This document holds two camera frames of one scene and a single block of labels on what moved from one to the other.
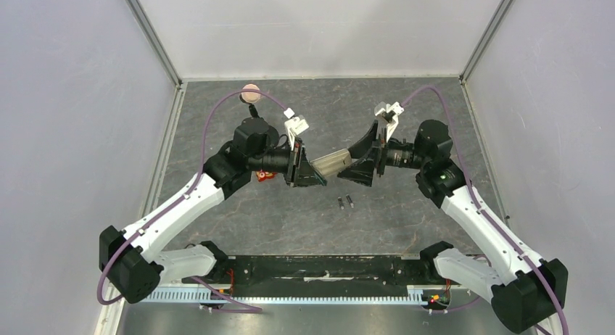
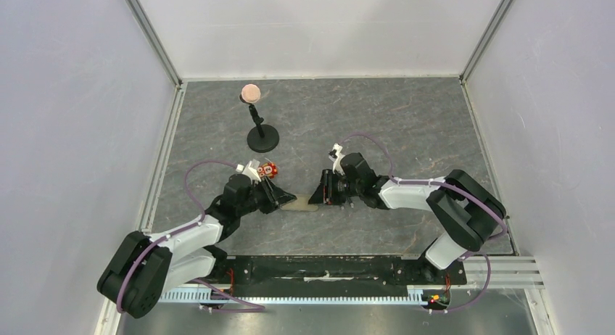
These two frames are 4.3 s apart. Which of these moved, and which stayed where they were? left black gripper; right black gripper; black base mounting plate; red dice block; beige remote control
Moved: beige remote control; left black gripper; right black gripper
Stayed: black base mounting plate; red dice block
